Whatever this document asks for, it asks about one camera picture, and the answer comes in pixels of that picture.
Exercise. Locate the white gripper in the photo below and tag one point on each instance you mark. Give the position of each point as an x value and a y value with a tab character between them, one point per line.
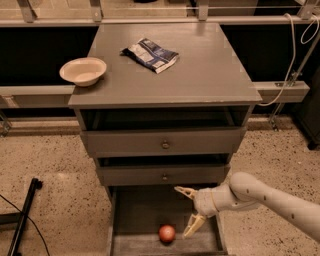
203	201

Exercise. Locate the red apple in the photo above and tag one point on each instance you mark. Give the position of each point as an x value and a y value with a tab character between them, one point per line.
167	233

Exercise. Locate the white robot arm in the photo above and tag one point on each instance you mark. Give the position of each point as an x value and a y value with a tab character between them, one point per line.
245	192

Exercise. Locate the grey middle drawer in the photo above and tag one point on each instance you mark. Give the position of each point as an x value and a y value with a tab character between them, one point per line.
152	175

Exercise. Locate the brass middle drawer knob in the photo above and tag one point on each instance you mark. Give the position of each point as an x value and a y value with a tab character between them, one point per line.
164	177

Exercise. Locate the brass drawer knob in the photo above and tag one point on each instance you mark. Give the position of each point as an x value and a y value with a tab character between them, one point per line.
164	177
165	144

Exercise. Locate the grey open bottom drawer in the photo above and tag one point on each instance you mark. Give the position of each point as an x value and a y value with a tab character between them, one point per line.
139	211

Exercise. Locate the brass top drawer knob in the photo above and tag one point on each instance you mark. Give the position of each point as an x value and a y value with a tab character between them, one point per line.
165	144

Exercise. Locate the grey top drawer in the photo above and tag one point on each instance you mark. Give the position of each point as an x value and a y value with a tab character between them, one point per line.
133	143

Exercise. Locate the grey wooden drawer cabinet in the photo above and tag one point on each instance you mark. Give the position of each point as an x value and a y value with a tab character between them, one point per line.
207	87

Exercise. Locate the grey metal railing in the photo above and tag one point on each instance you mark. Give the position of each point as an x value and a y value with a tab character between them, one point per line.
92	13

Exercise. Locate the blue white chip bag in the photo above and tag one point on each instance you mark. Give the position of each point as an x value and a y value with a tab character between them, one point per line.
150	55

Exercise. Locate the black metal stand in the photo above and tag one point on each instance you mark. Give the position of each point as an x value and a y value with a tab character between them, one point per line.
19	218

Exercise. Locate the white paper bowl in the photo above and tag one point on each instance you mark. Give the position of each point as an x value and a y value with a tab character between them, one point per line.
83	72

